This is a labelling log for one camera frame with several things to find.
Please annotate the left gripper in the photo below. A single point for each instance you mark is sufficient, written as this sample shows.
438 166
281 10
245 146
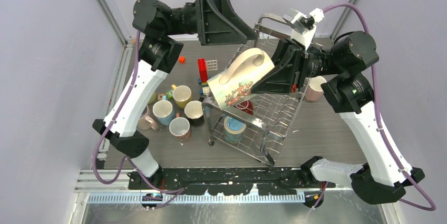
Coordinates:
217 23

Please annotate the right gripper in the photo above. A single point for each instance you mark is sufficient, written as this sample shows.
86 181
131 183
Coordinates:
285 79

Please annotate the pink faceted mug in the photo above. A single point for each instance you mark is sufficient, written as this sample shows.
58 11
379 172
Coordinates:
314 91

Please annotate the dark red mug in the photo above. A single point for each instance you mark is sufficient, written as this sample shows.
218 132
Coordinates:
246 106

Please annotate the cream mug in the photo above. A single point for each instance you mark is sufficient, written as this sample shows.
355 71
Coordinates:
234 84

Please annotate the blue butterfly mug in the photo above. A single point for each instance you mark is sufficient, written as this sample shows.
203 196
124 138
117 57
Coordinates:
233 132

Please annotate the black mug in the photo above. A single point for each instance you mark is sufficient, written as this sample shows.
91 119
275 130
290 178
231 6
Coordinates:
194 113

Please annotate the light blue faceted mug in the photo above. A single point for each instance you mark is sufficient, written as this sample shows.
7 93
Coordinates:
164 112

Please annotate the salmon pink mug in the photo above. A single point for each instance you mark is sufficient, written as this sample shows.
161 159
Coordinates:
180 128

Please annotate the iridescent pink mug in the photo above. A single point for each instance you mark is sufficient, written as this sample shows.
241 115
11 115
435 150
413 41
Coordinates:
145 121

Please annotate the pale yellow faceted mug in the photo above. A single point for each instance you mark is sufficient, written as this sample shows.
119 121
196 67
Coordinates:
153 98

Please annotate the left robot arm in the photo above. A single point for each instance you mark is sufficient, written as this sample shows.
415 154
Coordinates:
156 58

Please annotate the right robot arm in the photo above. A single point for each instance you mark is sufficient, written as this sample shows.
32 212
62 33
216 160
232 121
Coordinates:
385 175

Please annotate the small orange cube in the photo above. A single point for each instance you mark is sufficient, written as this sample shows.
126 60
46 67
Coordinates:
182 59

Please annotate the red block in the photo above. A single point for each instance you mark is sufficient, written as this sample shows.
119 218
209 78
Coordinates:
202 68

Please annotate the green toy cube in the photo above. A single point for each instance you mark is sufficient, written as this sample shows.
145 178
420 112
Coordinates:
169 94

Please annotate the small white wire basket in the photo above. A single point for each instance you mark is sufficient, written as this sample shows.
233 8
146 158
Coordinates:
211 65

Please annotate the steel wire dish rack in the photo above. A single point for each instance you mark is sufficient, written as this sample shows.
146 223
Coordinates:
266 128

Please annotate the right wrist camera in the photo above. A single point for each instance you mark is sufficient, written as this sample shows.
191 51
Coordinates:
304 26

